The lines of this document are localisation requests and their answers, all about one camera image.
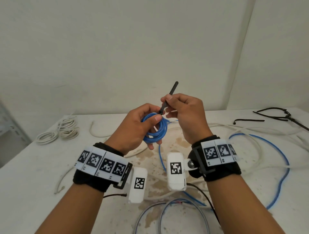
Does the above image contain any person's left hand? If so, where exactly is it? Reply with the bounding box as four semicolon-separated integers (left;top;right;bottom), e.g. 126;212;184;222
105;103;166;156

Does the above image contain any person's right hand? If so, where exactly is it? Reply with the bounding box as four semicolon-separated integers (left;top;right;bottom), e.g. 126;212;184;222
160;93;213;145

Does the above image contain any tangle of white cables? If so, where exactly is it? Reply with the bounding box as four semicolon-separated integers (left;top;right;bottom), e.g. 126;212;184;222
54;120;309;201

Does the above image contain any blue cable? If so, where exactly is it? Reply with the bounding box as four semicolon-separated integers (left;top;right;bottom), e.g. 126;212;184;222
141;112;169;145
158;133;290;210

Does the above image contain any black cable tie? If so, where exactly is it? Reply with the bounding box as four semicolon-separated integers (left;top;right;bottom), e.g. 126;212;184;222
158;81;179;115
233;119;265;125

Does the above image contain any thick white cable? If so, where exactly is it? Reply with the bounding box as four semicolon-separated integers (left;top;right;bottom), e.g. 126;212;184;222
57;115;79;132
59;129;80;140
36;131;60;145

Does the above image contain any bundle of black cable ties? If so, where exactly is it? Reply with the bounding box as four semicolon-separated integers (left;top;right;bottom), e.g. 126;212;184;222
253;107;309;132

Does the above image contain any person's left forearm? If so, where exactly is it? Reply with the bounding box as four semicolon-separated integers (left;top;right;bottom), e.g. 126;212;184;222
35;184;104;234

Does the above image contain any person's right forearm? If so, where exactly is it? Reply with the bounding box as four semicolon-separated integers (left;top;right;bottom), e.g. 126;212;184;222
206;175;286;234

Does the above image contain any black left wristband with markers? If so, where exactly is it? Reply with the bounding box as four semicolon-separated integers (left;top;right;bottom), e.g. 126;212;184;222
73;142;133;193

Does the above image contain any black wristband with markers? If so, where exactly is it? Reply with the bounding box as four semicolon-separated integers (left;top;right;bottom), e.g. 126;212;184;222
73;142;133;193
188;135;242;182

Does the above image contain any black right wristband with markers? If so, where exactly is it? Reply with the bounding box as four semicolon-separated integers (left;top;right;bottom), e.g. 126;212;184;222
188;135;242;182

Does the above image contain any grey metal shelf rack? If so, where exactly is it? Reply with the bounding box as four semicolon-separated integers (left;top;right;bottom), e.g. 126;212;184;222
0;101;32;167

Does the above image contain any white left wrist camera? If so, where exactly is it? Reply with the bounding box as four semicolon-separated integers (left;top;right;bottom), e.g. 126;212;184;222
128;167;148;204

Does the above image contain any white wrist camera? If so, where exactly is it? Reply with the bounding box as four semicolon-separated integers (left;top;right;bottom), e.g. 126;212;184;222
128;167;148;204
166;152;196;192

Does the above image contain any black left camera wire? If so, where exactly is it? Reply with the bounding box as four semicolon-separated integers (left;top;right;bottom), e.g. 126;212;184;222
103;193;128;199

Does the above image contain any black camera wire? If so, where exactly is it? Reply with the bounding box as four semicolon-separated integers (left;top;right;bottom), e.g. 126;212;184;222
186;183;220;225
103;193;128;199

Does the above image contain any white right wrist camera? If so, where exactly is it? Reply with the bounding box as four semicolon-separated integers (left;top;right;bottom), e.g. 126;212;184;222
166;152;196;192

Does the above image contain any black right camera wire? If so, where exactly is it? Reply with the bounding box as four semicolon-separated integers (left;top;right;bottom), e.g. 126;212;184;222
186;183;220;225

